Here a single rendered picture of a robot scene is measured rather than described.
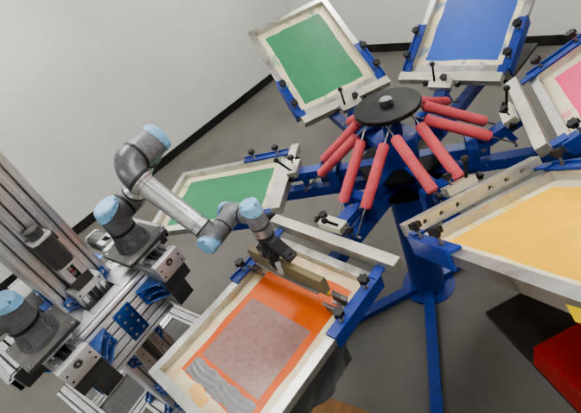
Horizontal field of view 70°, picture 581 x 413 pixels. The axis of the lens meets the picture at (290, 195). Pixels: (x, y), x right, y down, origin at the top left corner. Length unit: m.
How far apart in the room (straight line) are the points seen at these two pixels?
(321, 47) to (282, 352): 1.96
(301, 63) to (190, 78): 3.08
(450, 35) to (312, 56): 0.83
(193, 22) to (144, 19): 0.65
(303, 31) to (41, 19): 2.93
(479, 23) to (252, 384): 2.18
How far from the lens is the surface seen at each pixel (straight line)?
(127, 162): 1.49
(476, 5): 2.79
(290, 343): 1.63
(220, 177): 2.70
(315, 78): 2.73
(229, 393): 1.63
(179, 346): 1.82
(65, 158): 5.13
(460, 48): 2.65
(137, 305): 2.00
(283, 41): 2.95
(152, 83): 5.46
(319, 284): 1.52
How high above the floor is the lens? 2.25
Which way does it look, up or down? 35 degrees down
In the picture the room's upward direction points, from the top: 24 degrees counter-clockwise
